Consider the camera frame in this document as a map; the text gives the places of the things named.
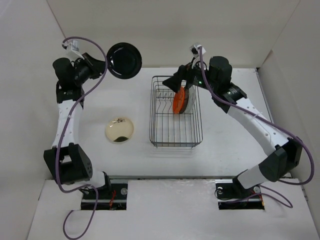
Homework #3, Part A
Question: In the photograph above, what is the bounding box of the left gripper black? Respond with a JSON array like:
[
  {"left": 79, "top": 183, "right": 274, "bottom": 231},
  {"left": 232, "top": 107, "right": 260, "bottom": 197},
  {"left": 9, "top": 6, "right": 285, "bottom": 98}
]
[{"left": 74, "top": 53, "right": 111, "bottom": 86}]

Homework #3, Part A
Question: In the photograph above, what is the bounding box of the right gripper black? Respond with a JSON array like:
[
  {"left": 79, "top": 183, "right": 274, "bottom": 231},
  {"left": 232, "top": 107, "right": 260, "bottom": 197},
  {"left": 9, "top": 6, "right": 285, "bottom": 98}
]
[{"left": 162, "top": 57, "right": 218, "bottom": 93}]

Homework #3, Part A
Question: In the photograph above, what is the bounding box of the orange round plate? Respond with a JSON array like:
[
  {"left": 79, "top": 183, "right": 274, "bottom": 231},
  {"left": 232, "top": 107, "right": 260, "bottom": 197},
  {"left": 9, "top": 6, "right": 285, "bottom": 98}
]
[{"left": 172, "top": 86, "right": 187, "bottom": 114}]

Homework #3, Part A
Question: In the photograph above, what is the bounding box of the clear glass plate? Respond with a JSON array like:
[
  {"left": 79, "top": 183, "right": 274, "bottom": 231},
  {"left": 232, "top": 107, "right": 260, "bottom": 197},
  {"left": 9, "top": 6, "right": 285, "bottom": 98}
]
[{"left": 185, "top": 87, "right": 196, "bottom": 114}]

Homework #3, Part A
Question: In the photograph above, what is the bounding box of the black round plate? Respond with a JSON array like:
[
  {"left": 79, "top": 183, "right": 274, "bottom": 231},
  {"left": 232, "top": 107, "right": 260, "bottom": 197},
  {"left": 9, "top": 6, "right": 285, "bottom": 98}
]
[{"left": 106, "top": 42, "right": 143, "bottom": 80}]

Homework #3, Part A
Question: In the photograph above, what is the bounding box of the cream plate with flower pattern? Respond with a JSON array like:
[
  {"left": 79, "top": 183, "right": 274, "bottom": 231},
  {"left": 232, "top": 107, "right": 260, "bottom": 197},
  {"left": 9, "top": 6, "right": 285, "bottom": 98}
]
[{"left": 104, "top": 117, "right": 135, "bottom": 144}]

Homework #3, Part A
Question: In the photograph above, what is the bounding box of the blue patterned ceramic plate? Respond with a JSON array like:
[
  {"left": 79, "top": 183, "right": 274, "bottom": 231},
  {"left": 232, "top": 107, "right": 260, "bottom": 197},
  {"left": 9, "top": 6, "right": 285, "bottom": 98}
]
[{"left": 179, "top": 87, "right": 190, "bottom": 114}]

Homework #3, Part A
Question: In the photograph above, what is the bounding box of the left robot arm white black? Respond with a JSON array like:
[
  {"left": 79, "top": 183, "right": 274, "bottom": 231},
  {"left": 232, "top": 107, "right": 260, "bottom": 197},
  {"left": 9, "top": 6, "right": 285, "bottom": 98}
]
[{"left": 43, "top": 53, "right": 112, "bottom": 199}]

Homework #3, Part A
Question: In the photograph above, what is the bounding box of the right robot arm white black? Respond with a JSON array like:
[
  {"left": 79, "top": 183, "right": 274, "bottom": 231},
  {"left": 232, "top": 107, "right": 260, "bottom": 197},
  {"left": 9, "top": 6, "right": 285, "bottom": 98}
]
[{"left": 162, "top": 56, "right": 303, "bottom": 199}]

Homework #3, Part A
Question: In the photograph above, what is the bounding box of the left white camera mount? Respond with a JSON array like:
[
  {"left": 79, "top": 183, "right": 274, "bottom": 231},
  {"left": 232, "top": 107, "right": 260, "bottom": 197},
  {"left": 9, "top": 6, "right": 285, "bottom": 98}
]
[{"left": 62, "top": 39, "right": 83, "bottom": 60}]

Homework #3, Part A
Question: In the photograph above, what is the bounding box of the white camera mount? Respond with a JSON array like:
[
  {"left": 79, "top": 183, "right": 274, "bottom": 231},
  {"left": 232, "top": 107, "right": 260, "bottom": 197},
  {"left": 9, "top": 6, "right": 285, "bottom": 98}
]
[
  {"left": 62, "top": 39, "right": 83, "bottom": 60},
  {"left": 189, "top": 43, "right": 206, "bottom": 60}
]

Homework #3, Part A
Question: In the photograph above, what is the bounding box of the grey wire dish rack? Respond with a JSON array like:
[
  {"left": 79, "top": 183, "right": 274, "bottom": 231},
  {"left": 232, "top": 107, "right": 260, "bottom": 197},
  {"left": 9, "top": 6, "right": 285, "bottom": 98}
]
[{"left": 149, "top": 75, "right": 203, "bottom": 148}]

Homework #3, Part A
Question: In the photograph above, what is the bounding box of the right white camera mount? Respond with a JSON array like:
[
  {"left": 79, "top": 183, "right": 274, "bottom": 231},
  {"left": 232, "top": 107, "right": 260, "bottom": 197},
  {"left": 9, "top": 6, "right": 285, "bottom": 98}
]
[{"left": 189, "top": 43, "right": 206, "bottom": 60}]

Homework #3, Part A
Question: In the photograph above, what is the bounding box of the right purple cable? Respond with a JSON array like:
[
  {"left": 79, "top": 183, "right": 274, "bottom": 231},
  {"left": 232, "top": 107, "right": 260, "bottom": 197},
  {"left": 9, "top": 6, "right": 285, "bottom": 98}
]
[{"left": 197, "top": 46, "right": 316, "bottom": 210}]

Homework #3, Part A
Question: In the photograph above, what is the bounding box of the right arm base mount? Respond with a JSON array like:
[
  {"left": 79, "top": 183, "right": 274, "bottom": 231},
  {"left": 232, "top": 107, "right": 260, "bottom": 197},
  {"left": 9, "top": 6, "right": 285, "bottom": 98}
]
[{"left": 214, "top": 179, "right": 265, "bottom": 210}]

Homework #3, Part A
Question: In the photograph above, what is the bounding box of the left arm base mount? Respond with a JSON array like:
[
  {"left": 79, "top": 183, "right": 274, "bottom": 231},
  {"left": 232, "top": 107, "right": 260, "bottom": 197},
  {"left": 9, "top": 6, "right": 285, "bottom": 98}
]
[{"left": 80, "top": 179, "right": 128, "bottom": 211}]

